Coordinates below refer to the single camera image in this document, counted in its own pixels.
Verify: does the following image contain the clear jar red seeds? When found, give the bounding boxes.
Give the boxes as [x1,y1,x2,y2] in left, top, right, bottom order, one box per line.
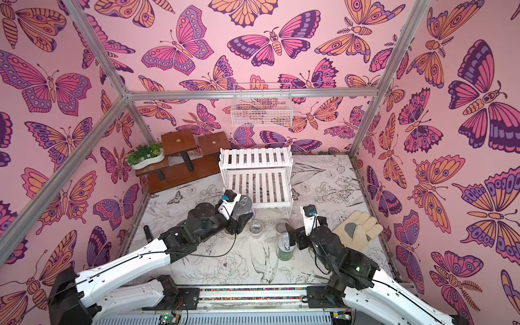
[275,219,289,234]

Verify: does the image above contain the clear jar purple seeds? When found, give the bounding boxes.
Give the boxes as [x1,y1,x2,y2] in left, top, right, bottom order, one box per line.
[249,220,265,239]

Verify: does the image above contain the green watermelon seed can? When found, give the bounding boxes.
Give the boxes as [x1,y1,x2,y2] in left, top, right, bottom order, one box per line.
[276,233,294,261]

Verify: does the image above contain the white purple tin can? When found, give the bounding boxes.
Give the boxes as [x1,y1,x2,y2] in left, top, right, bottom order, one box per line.
[233,194,253,216]

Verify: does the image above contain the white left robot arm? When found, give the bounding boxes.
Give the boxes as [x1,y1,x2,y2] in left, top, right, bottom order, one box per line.
[47,196,254,324]

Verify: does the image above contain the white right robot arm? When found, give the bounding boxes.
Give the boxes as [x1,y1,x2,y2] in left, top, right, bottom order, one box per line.
[286,224,469,324]

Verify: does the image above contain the white slatted wooden shelf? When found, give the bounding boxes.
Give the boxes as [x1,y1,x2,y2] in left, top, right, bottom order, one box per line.
[219,147,293,217]

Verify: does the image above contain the beige work glove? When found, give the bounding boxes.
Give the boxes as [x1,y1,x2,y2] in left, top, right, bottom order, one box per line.
[333,211,383,253]

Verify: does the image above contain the brown wooden step stand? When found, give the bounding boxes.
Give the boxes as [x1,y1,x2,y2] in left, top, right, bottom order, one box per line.
[135,129,230,194]

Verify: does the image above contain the green plant white pot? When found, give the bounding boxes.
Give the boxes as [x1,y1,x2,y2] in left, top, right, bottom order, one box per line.
[125,143,165,170]

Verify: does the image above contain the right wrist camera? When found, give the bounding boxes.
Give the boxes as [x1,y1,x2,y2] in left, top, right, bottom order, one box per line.
[300,204,320,236]

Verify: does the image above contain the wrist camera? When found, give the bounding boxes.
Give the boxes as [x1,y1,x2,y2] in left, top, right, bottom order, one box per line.
[217,190,241,220]
[300,204,320,236]

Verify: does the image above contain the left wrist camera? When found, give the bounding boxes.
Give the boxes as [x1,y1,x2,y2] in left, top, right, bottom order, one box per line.
[217,190,241,220]

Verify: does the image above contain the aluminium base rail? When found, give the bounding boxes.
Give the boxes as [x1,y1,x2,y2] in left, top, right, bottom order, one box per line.
[80,282,427,325]

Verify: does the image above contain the white wire wall basket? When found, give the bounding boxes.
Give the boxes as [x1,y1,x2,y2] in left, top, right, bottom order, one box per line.
[229,82,294,127]

